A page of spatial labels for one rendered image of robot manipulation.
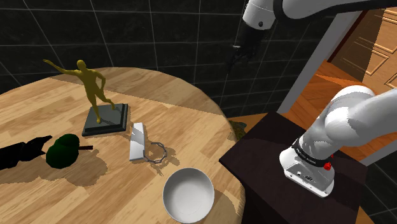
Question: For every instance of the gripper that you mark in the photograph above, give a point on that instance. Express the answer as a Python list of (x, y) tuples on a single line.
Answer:
[(250, 40)]

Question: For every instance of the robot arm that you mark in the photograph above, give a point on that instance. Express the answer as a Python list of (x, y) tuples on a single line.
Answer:
[(347, 118)]

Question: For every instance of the wooden panelled door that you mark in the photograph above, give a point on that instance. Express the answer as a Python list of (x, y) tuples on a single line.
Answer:
[(369, 46)]

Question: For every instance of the dark robot stand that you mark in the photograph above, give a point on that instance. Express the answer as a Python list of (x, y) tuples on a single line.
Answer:
[(260, 167)]

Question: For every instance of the yellow figure on grey base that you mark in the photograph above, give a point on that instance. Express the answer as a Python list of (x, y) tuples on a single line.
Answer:
[(90, 83)]

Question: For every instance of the white bowl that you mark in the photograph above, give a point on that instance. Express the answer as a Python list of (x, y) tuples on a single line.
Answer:
[(188, 195)]

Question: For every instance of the round wooden table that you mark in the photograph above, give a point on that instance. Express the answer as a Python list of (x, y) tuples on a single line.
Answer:
[(102, 192)]

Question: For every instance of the dark green round fruit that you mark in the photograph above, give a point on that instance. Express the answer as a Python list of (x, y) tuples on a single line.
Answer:
[(62, 152)]

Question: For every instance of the black angular object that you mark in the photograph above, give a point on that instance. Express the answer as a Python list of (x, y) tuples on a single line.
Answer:
[(18, 152)]

